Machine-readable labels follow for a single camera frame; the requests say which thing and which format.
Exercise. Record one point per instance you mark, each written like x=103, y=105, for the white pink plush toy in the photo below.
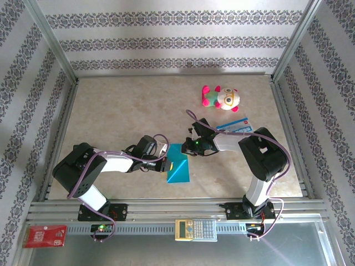
x=224, y=98

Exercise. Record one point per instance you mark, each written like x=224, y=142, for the grey metal panel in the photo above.
x=166, y=252

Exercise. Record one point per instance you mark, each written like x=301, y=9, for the aluminium wall-side rail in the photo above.
x=172, y=75

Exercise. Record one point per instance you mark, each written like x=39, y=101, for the aluminium side rail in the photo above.
x=59, y=138
x=288, y=124

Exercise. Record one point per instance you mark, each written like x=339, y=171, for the small circuit board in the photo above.
x=102, y=227
x=253, y=227

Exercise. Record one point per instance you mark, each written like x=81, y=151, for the blue white card packet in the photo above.
x=244, y=124

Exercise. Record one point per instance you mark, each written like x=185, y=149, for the blue paper sheet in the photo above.
x=181, y=171

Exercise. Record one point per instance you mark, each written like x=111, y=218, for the aluminium frame post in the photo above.
x=295, y=41
x=52, y=41

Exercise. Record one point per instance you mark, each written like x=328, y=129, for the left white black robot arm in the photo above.
x=91, y=196

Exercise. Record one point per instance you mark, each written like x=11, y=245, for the gold grey calculator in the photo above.
x=194, y=230

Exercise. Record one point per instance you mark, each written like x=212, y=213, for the aluminium mounting rail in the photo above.
x=172, y=206

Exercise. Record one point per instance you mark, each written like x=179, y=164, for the red packet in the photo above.
x=44, y=235

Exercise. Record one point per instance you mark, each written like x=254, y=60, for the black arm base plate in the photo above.
x=233, y=212
x=119, y=212

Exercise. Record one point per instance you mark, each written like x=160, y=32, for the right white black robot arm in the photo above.
x=256, y=191

